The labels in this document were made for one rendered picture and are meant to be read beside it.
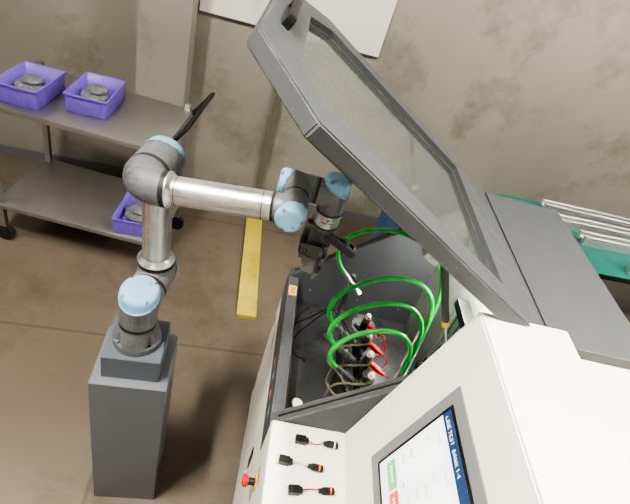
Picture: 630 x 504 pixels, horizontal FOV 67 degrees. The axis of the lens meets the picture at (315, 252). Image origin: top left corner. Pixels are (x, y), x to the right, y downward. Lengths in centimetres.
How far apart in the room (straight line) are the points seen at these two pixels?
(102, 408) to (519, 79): 332
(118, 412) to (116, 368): 20
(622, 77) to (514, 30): 94
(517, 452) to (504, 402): 10
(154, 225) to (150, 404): 62
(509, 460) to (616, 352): 54
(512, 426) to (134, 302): 104
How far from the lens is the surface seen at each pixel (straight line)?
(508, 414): 99
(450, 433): 109
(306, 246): 138
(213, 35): 349
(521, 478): 94
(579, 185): 461
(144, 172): 126
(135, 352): 162
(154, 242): 151
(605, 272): 367
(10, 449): 256
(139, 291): 151
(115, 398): 176
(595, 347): 137
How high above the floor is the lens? 220
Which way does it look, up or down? 37 degrees down
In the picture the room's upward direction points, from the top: 19 degrees clockwise
